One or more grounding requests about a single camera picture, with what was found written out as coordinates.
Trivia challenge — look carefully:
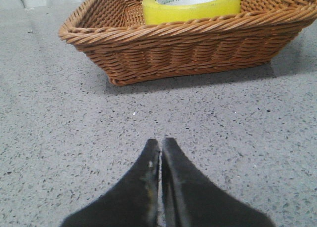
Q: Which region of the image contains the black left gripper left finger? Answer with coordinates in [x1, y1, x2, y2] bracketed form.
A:
[62, 139, 160, 227]

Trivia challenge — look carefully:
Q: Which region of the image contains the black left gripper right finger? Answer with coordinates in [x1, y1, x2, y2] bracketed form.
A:
[162, 138, 274, 227]

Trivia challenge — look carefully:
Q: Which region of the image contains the yellow tape roll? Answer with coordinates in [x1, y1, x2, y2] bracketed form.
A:
[142, 0, 241, 25]

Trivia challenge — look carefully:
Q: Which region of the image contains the brown wicker basket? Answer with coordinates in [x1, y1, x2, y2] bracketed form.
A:
[59, 0, 317, 86]

